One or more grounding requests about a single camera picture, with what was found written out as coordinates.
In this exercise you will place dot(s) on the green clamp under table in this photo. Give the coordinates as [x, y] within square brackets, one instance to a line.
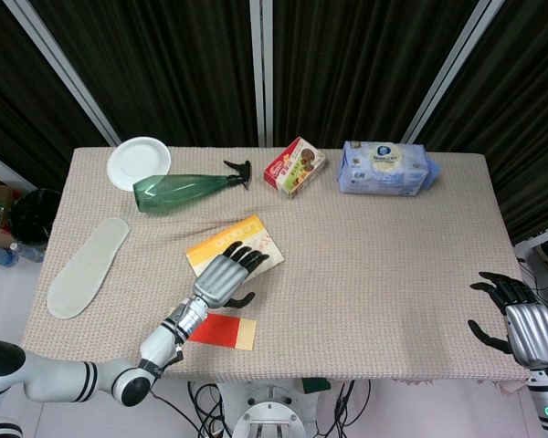
[315, 385]

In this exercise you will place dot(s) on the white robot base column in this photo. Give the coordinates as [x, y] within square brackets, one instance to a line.
[269, 415]

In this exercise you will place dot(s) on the blue wet wipes pack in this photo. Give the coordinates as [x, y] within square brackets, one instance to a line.
[383, 178]

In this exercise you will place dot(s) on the black pleated curtain panel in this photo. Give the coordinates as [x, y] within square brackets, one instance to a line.
[347, 68]
[164, 68]
[530, 114]
[9, 91]

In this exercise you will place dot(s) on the yellow and white notebook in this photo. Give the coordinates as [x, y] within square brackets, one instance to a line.
[237, 232]

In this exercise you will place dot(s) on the red and gold bookmark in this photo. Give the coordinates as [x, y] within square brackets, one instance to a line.
[224, 330]

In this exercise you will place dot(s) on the white partition post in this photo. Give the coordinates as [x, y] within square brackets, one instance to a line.
[64, 68]
[456, 68]
[261, 68]

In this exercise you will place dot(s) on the white paper plate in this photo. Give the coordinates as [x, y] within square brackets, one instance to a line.
[134, 159]

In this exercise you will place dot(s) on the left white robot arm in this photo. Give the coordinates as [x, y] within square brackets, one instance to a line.
[55, 378]

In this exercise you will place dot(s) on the clear plastic water bottle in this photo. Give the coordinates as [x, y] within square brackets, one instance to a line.
[27, 252]

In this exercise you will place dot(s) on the red cookie box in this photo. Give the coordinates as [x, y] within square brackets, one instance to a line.
[292, 171]

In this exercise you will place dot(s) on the grey shoe insole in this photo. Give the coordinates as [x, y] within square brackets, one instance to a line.
[82, 274]

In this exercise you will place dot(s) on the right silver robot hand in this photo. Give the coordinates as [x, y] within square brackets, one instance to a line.
[530, 333]

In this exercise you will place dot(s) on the white machine with black opening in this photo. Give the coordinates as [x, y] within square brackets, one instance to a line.
[541, 255]

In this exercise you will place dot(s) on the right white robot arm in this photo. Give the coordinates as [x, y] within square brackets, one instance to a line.
[545, 397]

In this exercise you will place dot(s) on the green plastic spray bottle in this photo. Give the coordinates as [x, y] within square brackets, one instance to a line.
[173, 191]

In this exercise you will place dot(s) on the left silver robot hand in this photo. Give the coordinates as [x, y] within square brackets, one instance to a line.
[219, 278]

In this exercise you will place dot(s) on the beige woven tablecloth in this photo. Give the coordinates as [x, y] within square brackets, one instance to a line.
[370, 274]

